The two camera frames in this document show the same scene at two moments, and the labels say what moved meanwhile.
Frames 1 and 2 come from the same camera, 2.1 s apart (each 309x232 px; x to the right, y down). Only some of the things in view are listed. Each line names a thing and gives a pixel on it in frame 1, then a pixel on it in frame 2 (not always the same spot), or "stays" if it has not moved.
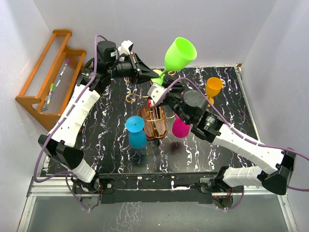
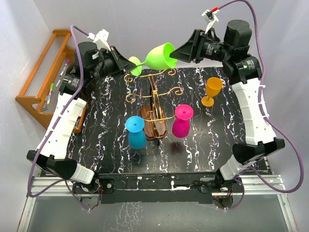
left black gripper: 140,72 → 125,65
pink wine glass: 179,129 stays
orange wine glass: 214,86 stays
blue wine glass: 137,137 stays
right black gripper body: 175,99 → 212,50
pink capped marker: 63,69 stays
